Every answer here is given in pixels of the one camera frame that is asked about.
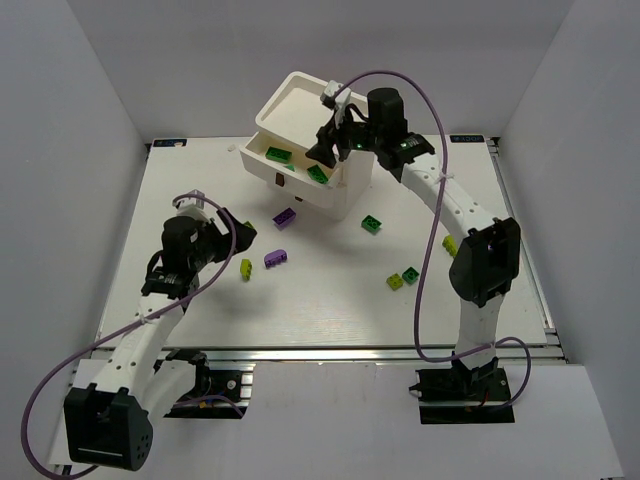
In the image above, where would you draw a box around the white drawer cabinet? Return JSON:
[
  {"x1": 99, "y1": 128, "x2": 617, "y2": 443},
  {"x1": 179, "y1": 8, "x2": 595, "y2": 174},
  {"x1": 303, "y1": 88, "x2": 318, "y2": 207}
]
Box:
[{"x1": 240, "y1": 71, "x2": 374, "y2": 220}]

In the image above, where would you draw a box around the dark green long lego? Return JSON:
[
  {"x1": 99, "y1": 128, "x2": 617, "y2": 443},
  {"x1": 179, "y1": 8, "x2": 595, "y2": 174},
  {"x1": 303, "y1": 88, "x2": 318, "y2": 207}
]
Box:
[{"x1": 265, "y1": 146, "x2": 292, "y2": 164}]

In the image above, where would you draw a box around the lime long lego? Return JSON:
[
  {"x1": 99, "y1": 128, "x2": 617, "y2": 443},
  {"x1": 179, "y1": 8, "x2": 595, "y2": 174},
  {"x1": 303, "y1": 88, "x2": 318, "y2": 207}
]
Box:
[
  {"x1": 240, "y1": 258, "x2": 253, "y2": 281},
  {"x1": 442, "y1": 235, "x2": 458, "y2": 258}
]

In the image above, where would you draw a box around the green square lego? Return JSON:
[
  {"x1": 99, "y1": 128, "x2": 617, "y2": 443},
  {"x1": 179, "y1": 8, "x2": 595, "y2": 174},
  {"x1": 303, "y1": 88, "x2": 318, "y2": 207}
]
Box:
[{"x1": 402, "y1": 267, "x2": 420, "y2": 285}]

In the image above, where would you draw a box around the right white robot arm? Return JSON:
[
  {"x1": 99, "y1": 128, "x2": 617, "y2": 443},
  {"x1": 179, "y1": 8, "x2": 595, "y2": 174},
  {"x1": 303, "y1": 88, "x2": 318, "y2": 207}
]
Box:
[{"x1": 306, "y1": 82, "x2": 521, "y2": 374}]

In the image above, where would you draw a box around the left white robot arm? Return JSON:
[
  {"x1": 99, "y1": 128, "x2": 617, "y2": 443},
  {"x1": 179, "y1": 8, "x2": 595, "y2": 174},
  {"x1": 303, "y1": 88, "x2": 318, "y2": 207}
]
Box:
[{"x1": 63, "y1": 207, "x2": 257, "y2": 471}]

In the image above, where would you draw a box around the purple rounded lego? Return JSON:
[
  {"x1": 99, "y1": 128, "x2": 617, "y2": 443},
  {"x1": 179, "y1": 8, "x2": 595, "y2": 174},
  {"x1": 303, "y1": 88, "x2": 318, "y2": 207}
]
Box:
[{"x1": 264, "y1": 249, "x2": 288, "y2": 269}]

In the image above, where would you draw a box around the purple rectangular lego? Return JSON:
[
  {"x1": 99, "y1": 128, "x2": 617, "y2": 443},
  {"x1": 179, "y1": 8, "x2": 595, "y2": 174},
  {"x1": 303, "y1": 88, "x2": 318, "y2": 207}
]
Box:
[{"x1": 272, "y1": 208, "x2": 297, "y2": 230}]

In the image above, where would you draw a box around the right blue label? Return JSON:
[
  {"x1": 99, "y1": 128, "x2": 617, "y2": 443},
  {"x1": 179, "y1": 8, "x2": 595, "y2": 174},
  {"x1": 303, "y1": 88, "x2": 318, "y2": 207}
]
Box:
[{"x1": 449, "y1": 134, "x2": 485, "y2": 144}]

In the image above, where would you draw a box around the blue label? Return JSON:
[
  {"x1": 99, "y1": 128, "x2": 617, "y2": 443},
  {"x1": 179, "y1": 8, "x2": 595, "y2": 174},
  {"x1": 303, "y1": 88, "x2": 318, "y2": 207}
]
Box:
[
  {"x1": 152, "y1": 139, "x2": 187, "y2": 148},
  {"x1": 449, "y1": 134, "x2": 485, "y2": 144}
]

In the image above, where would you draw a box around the left blue label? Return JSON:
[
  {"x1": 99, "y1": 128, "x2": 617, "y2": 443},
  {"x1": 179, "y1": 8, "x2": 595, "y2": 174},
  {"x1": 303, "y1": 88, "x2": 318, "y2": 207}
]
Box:
[{"x1": 152, "y1": 139, "x2": 187, "y2": 148}]

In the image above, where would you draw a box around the lime square lego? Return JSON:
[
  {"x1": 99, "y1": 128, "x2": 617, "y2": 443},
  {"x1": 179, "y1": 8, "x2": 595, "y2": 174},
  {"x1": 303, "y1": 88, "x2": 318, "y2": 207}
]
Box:
[{"x1": 386, "y1": 273, "x2": 404, "y2": 291}]

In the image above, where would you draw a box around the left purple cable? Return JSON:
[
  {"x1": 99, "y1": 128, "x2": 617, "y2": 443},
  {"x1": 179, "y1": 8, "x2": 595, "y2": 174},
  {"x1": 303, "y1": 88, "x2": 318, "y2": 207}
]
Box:
[{"x1": 19, "y1": 189, "x2": 251, "y2": 479}]

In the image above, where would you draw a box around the purple cable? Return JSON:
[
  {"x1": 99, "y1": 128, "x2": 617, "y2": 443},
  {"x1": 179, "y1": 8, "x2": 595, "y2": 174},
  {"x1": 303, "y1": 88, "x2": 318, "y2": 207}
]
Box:
[
  {"x1": 19, "y1": 189, "x2": 251, "y2": 479},
  {"x1": 334, "y1": 71, "x2": 532, "y2": 412}
]

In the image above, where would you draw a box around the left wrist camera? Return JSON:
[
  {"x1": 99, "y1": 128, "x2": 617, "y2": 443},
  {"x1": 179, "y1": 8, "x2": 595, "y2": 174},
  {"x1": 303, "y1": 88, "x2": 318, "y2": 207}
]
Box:
[{"x1": 172, "y1": 190, "x2": 213, "y2": 224}]

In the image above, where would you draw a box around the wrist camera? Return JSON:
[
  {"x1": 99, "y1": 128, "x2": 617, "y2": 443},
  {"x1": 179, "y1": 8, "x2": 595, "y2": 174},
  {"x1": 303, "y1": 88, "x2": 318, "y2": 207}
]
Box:
[
  {"x1": 172, "y1": 190, "x2": 213, "y2": 224},
  {"x1": 320, "y1": 80, "x2": 352, "y2": 129}
]

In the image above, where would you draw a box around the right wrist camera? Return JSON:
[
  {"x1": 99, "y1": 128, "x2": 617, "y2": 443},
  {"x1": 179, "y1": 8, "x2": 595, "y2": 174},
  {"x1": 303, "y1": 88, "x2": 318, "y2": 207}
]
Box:
[{"x1": 320, "y1": 80, "x2": 352, "y2": 129}]

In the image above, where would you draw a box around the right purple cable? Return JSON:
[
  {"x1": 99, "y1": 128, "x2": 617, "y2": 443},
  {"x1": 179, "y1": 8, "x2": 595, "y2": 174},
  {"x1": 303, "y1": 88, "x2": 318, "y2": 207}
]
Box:
[{"x1": 334, "y1": 71, "x2": 532, "y2": 412}]

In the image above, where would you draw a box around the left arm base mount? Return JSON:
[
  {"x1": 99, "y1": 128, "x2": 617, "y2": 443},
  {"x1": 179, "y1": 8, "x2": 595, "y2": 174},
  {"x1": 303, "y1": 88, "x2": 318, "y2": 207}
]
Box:
[{"x1": 154, "y1": 349, "x2": 252, "y2": 419}]

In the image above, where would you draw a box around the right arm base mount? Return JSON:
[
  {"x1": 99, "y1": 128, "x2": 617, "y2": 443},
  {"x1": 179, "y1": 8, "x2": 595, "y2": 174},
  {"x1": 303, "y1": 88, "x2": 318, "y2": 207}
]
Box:
[{"x1": 408, "y1": 358, "x2": 515, "y2": 425}]

